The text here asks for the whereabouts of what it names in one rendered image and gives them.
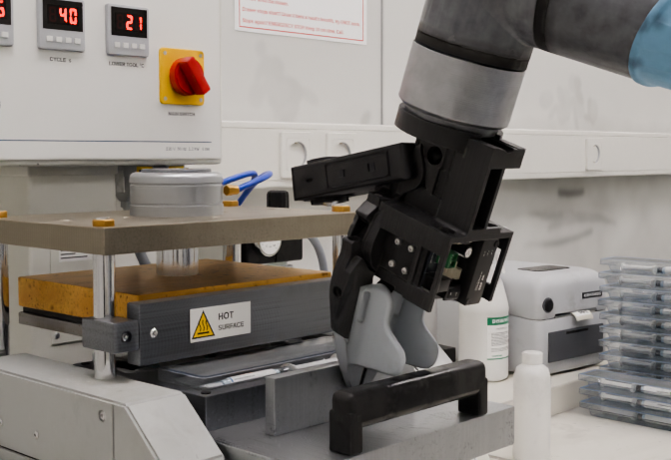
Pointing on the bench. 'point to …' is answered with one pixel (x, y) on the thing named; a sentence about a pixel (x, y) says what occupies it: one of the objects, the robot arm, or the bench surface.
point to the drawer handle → (404, 399)
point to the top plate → (175, 218)
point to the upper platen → (142, 286)
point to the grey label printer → (543, 314)
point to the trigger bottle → (486, 331)
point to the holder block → (213, 399)
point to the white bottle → (531, 408)
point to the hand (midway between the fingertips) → (352, 370)
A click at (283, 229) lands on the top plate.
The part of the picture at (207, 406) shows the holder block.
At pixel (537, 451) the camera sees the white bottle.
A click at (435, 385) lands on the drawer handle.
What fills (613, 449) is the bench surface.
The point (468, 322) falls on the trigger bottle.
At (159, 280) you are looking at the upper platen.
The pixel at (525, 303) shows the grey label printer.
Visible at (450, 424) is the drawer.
